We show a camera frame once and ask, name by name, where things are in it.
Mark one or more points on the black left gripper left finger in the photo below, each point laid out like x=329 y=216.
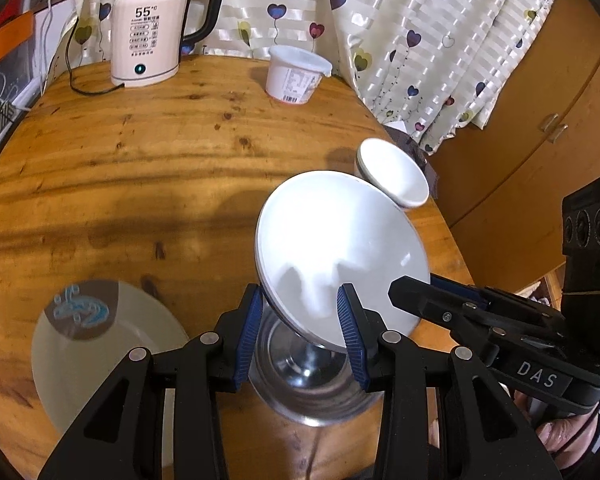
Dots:
x=119 y=432

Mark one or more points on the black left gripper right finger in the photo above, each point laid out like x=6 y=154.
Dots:
x=444 y=415

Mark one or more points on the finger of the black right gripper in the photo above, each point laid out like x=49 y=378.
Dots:
x=460 y=285
x=468 y=321

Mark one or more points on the grey plate with blue design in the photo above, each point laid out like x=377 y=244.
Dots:
x=82 y=335

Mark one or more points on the white shallow plate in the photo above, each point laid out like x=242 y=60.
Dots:
x=321 y=229

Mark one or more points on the person's right hand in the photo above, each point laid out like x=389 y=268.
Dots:
x=568 y=439

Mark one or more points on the wooden cabinet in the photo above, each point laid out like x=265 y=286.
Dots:
x=501 y=188

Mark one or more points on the white ceramic bowl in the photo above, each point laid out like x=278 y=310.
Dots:
x=384 y=165

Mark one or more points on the heart patterned curtain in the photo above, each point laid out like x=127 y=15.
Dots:
x=429 y=67

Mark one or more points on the white plastic tub with lid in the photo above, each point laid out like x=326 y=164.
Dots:
x=294 y=74

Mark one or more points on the orange lidded clear box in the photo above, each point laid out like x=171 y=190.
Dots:
x=16 y=39

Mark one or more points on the white electric kettle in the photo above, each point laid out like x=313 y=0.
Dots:
x=147 y=37

